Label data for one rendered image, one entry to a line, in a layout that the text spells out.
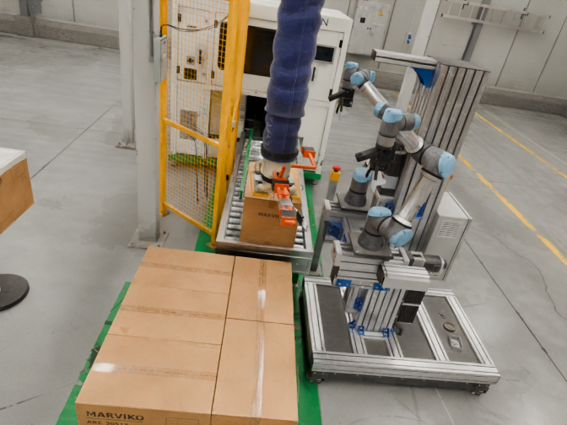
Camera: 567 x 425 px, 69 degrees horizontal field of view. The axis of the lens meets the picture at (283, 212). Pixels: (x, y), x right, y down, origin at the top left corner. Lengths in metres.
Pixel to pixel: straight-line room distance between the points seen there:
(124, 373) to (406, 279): 1.52
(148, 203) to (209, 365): 1.87
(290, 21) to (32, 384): 2.51
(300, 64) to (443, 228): 1.24
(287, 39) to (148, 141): 1.61
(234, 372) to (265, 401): 0.22
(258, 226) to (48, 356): 1.57
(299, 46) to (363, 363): 1.94
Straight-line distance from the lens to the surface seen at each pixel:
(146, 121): 3.43
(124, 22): 5.54
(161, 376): 2.22
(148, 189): 3.67
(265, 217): 2.89
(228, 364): 2.26
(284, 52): 2.31
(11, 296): 3.57
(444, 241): 2.66
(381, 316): 3.00
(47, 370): 3.06
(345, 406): 2.92
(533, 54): 13.33
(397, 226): 2.21
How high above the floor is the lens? 2.30
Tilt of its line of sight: 30 degrees down
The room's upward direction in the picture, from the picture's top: 10 degrees clockwise
